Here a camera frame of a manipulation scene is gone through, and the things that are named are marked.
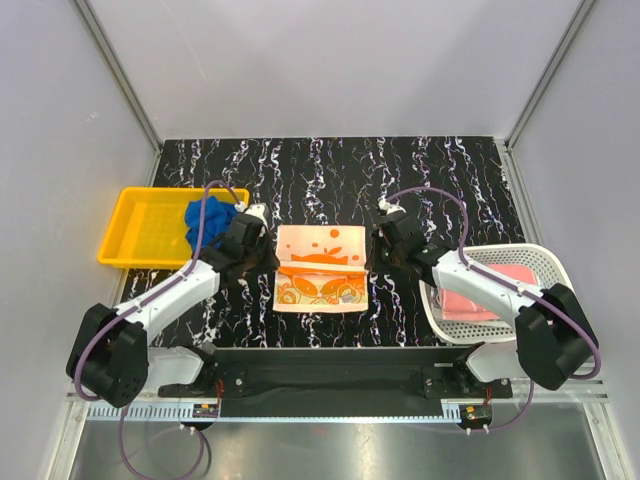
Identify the white plastic basket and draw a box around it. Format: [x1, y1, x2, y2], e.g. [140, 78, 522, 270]
[420, 243, 572, 345]

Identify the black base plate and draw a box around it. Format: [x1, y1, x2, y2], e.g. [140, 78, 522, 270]
[159, 347, 513, 421]

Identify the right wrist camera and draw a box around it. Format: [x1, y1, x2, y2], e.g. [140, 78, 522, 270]
[377, 199, 406, 216]

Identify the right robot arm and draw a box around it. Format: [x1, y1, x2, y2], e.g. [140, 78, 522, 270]
[368, 210, 601, 397]

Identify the pink white towel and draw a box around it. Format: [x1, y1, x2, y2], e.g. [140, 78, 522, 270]
[439, 263, 541, 324]

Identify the right controller board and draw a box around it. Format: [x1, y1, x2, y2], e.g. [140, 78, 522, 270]
[462, 404, 493, 423]

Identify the yellow plastic bin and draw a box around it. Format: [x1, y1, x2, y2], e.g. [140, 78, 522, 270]
[96, 186, 251, 272]

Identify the left aluminium frame post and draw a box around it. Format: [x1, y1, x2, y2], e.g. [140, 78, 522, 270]
[72, 0, 164, 151]

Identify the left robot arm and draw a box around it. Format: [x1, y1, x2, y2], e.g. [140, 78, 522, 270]
[66, 203, 279, 408]

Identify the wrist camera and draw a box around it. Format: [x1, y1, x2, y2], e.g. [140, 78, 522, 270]
[245, 203, 270, 237]
[377, 199, 406, 216]

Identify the controller board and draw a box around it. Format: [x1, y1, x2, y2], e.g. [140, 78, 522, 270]
[192, 403, 219, 419]
[462, 404, 493, 423]

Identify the blue towel in bin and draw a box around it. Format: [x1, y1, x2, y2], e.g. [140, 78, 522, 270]
[184, 196, 237, 253]

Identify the left controller board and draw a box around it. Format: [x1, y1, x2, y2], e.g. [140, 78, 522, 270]
[192, 403, 219, 419]

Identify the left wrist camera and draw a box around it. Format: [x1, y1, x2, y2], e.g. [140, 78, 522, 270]
[245, 203, 270, 237]

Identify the right aluminium frame post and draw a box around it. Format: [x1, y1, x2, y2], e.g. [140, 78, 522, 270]
[504, 0, 601, 151]

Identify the orange patterned towel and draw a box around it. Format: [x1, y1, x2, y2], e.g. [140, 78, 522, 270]
[273, 225, 369, 314]

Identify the aluminium frame post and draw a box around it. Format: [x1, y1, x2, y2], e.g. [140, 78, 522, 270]
[72, 0, 164, 151]
[504, 0, 601, 151]

